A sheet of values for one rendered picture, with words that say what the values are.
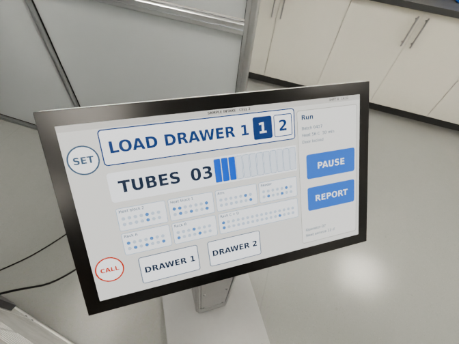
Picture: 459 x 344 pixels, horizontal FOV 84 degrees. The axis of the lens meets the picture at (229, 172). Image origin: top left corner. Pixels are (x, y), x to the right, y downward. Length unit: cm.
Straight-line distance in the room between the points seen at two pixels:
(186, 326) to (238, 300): 27
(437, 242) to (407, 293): 46
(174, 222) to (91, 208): 12
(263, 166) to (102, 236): 27
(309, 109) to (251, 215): 20
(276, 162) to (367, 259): 141
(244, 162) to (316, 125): 14
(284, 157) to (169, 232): 22
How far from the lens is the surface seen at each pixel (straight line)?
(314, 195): 49
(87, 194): 41
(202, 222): 43
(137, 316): 148
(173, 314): 142
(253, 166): 42
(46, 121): 41
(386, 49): 253
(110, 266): 45
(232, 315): 141
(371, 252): 183
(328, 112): 48
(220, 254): 46
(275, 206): 46
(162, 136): 39
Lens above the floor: 143
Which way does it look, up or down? 51 degrees down
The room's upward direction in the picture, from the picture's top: 8 degrees clockwise
